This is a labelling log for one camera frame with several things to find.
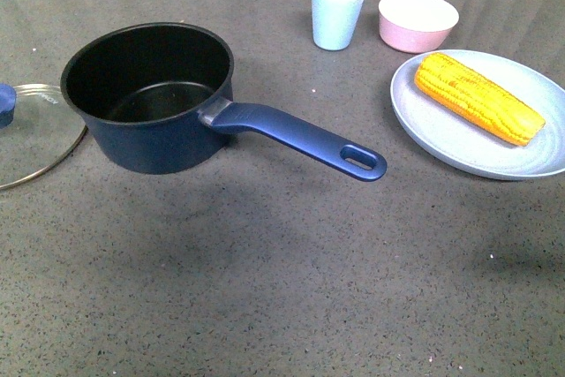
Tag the yellow corn cob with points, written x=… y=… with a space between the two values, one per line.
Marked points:
x=477 y=99

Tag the glass lid with blue knob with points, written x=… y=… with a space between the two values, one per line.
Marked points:
x=38 y=130

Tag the dark blue saucepan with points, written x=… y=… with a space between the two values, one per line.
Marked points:
x=158 y=99

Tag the light blue cup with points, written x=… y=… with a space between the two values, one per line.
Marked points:
x=334 y=22

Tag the light blue plate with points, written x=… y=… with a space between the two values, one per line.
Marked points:
x=465 y=146

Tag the pink bowl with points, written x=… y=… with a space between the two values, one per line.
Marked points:
x=416 y=26

